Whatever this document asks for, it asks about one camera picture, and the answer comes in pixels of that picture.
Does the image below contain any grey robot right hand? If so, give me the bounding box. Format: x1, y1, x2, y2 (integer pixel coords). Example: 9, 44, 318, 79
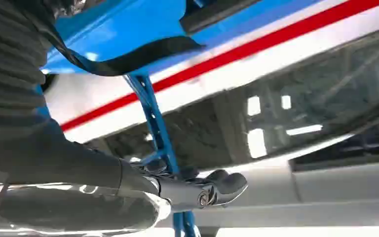
0, 118, 249, 237

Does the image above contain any blue metal shelf rack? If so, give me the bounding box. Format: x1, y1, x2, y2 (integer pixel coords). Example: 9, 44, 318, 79
36, 0, 324, 237

